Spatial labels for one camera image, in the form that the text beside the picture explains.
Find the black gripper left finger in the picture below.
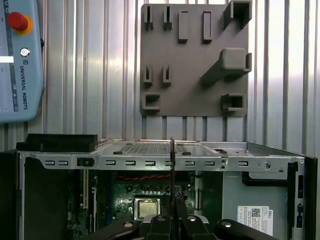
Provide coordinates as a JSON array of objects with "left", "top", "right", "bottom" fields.
[{"left": 79, "top": 214, "right": 173, "bottom": 240}]

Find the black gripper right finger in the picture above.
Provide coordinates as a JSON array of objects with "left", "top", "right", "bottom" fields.
[{"left": 175, "top": 197, "right": 281, "bottom": 240}]

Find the green RAM stick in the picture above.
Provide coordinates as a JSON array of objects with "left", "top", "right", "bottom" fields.
[{"left": 169, "top": 136, "right": 177, "bottom": 221}]

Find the silver CPU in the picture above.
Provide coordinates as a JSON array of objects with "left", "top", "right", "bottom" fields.
[{"left": 138, "top": 199, "right": 160, "bottom": 218}]

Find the CPU socket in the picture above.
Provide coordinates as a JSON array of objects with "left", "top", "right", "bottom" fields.
[{"left": 133, "top": 196, "right": 164, "bottom": 221}]

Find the green motherboard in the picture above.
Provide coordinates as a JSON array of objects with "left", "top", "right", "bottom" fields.
[{"left": 67, "top": 171, "right": 201, "bottom": 226}]

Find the black open PC case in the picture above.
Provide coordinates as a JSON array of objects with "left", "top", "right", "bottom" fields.
[{"left": 0, "top": 133, "right": 320, "bottom": 240}]

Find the grey parts rack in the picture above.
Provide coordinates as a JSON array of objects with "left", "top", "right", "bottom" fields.
[{"left": 139, "top": 0, "right": 253, "bottom": 118}]

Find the pale blue teach pendant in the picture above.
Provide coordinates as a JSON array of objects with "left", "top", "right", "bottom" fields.
[{"left": 0, "top": 0, "right": 46, "bottom": 125}]

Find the red black twisted wire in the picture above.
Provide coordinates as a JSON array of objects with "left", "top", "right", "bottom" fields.
[{"left": 117, "top": 173, "right": 199, "bottom": 181}]

